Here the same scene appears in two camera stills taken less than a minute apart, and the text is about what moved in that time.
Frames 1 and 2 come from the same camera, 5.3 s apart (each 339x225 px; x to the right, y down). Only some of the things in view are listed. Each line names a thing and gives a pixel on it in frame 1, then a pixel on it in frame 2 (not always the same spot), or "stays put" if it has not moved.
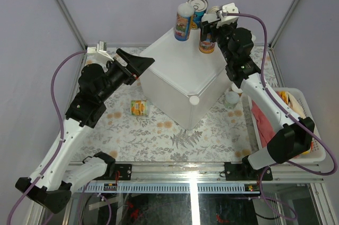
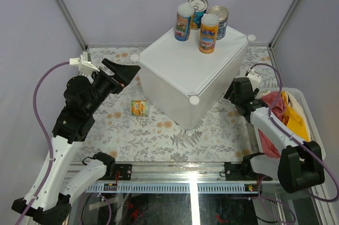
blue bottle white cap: [185, 12] stays put
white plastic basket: [317, 153] stays put
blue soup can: [200, 5] stays put
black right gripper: [206, 28] -> [229, 93]
